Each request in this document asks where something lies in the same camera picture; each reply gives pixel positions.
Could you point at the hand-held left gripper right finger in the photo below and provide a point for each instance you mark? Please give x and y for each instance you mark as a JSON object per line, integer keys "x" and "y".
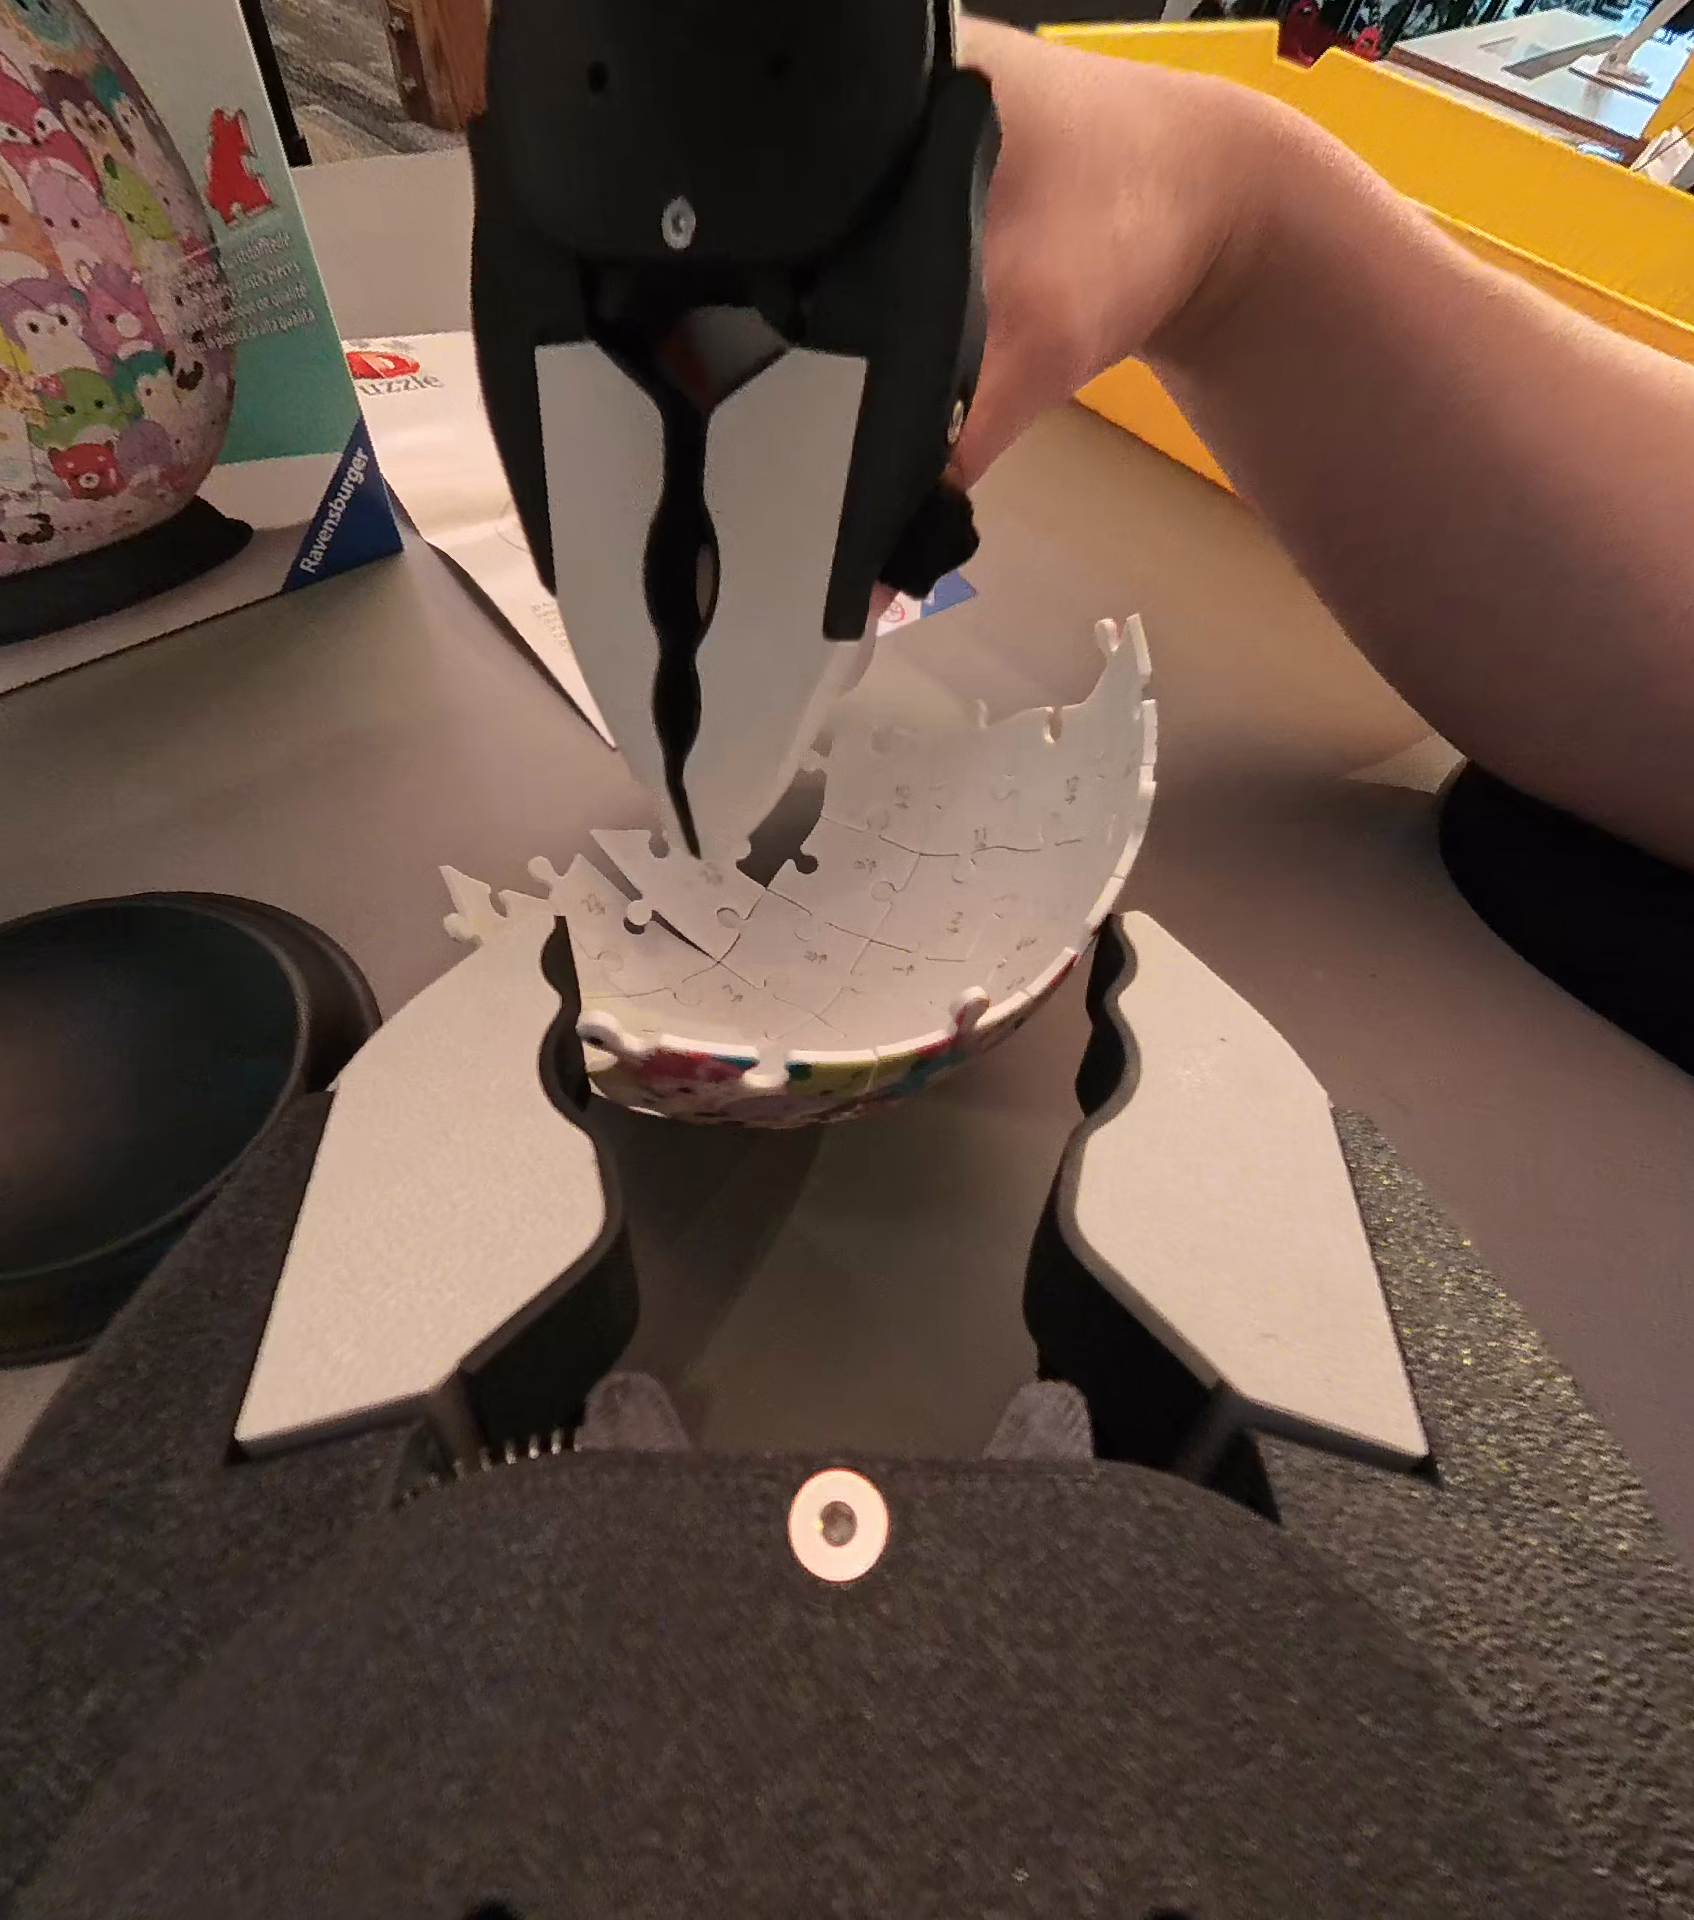
{"x": 1236, "y": 1229}

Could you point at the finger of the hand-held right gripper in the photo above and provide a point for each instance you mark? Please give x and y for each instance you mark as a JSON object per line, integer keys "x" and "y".
{"x": 592, "y": 512}
{"x": 802, "y": 540}

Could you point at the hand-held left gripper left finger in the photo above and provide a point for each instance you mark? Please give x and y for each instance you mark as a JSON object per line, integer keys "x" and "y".
{"x": 426, "y": 1229}

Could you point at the assembled white puzzle section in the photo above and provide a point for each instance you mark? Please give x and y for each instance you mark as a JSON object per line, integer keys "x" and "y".
{"x": 909, "y": 902}

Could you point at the person's right forearm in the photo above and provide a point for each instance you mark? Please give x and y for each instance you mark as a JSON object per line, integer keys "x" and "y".
{"x": 1508, "y": 540}

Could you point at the black round ball stand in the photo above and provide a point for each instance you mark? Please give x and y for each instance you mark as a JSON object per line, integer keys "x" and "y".
{"x": 68, "y": 1111}

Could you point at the colourful puzzle box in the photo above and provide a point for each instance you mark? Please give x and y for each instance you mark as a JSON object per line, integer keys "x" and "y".
{"x": 68, "y": 301}

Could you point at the person's right hand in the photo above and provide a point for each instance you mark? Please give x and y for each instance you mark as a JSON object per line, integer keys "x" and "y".
{"x": 1088, "y": 241}

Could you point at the white instruction leaflet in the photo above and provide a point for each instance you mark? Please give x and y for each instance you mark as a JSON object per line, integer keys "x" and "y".
{"x": 472, "y": 512}

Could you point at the black chair armrest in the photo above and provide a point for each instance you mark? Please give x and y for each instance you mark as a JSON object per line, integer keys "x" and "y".
{"x": 1659, "y": 945}

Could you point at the yellow storage bin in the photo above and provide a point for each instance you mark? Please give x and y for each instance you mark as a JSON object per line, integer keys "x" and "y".
{"x": 1508, "y": 180}

